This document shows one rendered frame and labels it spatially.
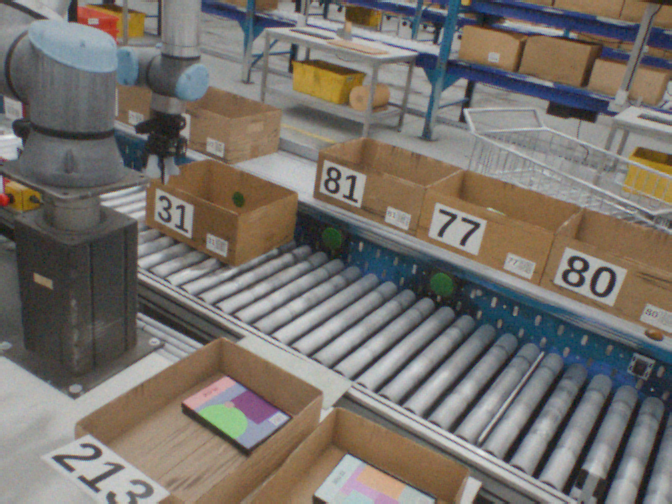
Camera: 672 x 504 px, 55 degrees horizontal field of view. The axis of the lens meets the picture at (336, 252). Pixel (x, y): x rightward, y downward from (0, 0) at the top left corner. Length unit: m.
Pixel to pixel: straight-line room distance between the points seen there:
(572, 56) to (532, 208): 4.09
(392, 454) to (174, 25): 1.02
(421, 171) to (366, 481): 1.26
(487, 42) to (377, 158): 4.17
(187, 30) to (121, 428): 0.85
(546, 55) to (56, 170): 5.31
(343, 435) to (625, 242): 1.11
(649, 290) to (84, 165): 1.35
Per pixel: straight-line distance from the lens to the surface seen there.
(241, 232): 1.89
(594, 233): 2.08
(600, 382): 1.80
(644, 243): 2.07
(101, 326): 1.46
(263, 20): 7.65
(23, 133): 2.01
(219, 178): 2.28
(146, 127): 1.84
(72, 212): 1.36
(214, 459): 1.29
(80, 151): 1.29
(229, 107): 2.69
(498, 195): 2.14
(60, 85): 1.27
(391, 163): 2.28
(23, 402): 1.46
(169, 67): 1.56
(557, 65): 6.17
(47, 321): 1.47
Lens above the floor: 1.67
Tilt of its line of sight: 26 degrees down
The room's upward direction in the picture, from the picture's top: 9 degrees clockwise
